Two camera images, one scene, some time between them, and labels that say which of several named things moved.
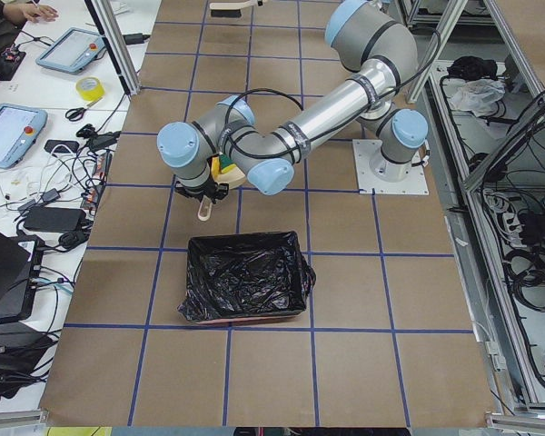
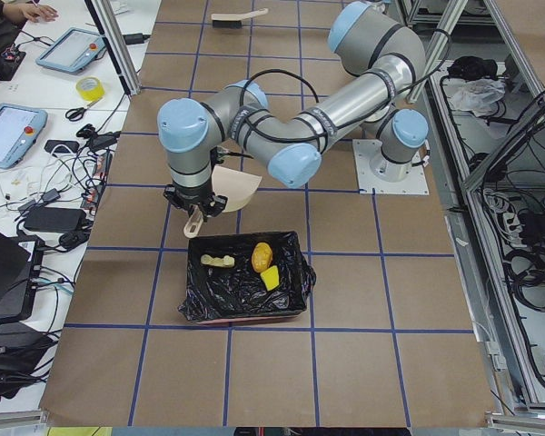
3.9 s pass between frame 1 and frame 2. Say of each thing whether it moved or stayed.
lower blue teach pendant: stayed
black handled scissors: stayed
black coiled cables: stayed
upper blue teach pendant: stayed
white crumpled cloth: stayed
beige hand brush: moved
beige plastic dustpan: moved
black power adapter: stayed
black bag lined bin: stayed
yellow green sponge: moved
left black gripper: moved
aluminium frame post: stayed
